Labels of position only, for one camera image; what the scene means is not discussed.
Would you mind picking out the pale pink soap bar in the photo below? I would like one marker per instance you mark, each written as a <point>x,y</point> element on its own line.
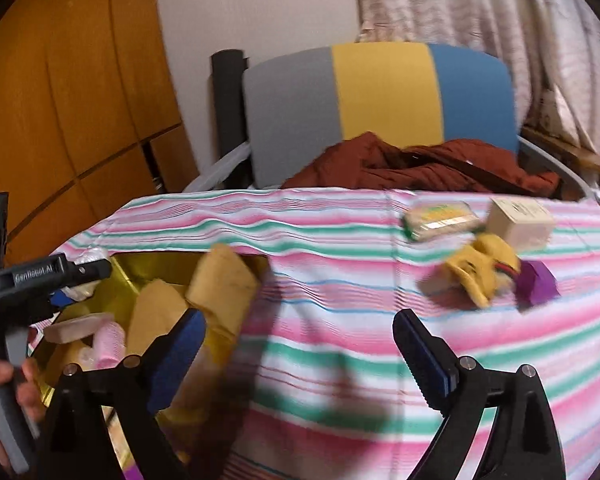
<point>77,327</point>

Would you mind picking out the cream cube box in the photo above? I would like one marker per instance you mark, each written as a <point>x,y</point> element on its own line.
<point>520,222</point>

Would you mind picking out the white crumpled wrapper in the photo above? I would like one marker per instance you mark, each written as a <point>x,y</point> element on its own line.
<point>91,257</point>

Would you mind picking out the grey yellow blue chair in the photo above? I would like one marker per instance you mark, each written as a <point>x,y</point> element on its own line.
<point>380,90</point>

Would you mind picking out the wooden wardrobe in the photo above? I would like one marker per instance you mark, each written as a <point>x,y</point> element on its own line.
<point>70,85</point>

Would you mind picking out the pink green striped cloth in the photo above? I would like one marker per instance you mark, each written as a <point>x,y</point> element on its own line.
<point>330,270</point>

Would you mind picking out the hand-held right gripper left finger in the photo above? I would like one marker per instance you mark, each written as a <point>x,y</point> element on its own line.
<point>180,355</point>

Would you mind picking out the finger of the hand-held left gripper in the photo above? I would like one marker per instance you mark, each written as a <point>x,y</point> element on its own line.
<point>70,272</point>

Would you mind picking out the small purple block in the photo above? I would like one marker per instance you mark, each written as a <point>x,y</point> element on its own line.
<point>539,285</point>

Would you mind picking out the person's left hand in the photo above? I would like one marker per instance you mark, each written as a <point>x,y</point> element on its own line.
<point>30,395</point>

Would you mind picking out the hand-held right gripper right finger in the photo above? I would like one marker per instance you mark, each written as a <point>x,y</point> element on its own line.
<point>425,360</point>

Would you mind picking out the patterned beige curtain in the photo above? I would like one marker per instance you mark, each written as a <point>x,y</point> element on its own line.
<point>480,5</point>

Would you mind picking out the black rolled mat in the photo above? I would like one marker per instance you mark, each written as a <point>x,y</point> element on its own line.
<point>227,100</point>

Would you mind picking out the gold cardboard box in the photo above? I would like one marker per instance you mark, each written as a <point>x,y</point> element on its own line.
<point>145,270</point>

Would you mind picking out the wooden desk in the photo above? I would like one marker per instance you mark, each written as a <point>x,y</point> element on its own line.
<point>575,157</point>

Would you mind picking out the pink hair roller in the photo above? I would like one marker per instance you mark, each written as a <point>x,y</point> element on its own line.
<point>109,347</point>

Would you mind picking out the yellow plastic toy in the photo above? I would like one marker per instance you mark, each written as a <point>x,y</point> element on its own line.
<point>485,270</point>

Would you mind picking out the green and yellow packet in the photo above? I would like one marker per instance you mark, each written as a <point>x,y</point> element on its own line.
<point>440,220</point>

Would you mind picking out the maroon cloth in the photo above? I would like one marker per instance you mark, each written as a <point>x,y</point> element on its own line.
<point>380,165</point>

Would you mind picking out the purple box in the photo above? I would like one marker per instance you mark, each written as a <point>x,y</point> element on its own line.
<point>134,472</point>

